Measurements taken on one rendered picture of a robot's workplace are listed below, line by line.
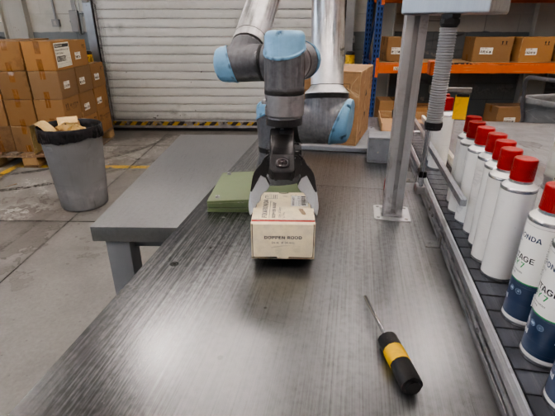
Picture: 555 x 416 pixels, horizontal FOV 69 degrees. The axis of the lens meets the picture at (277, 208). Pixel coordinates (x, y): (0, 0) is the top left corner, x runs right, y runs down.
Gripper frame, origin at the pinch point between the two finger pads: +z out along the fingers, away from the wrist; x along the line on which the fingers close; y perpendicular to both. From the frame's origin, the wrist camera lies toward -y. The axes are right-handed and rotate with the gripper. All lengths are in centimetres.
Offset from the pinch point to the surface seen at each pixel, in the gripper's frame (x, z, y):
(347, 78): -22, -21, 75
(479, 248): -34.7, 0.0, -13.0
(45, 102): 223, 23, 302
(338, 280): -10.4, 7.8, -11.9
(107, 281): 96, 88, 107
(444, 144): -45, -6, 37
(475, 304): -29.6, 3.3, -24.8
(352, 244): -15.0, 7.5, 1.7
